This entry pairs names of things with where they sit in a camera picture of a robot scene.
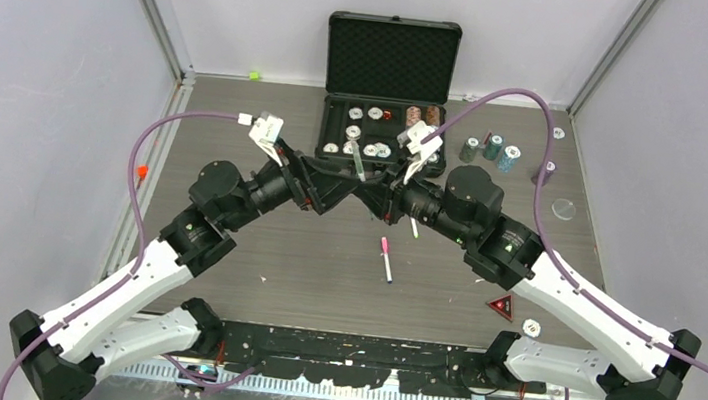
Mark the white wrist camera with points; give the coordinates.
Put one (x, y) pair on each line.
(264, 130)
(421, 143)

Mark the red triangle sign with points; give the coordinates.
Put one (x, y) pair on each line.
(503, 306)

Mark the white chip near base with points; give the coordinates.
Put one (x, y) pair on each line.
(531, 328)

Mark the black poker chip case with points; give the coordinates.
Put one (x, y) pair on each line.
(384, 73)

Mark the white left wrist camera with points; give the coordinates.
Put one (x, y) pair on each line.
(264, 130)

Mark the white chip far corner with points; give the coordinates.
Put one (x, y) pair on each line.
(559, 133)

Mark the teal chip stack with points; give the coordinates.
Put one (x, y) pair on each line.
(493, 146)

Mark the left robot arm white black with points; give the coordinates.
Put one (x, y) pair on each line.
(64, 352)

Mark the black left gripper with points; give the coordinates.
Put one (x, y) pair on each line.
(314, 185)

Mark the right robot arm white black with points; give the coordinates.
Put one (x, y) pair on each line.
(629, 358)

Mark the light blue chip stack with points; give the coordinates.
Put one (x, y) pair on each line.
(508, 158)

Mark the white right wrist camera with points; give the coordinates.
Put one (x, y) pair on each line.
(421, 143)

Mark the dark green chip stack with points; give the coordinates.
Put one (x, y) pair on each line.
(469, 150)

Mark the purple chip stack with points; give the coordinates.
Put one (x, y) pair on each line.
(544, 173)

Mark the orange clip on rail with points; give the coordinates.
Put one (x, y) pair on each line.
(142, 172)

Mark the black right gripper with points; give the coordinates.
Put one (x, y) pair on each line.
(376, 193)

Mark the white pen blue tip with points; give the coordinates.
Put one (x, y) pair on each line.
(386, 259)

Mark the small green cube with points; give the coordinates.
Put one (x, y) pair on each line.
(253, 75)

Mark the white pen green end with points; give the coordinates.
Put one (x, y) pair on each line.
(414, 228)

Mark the clear dealer button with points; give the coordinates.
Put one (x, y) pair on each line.
(563, 209)

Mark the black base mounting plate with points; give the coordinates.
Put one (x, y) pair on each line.
(355, 361)

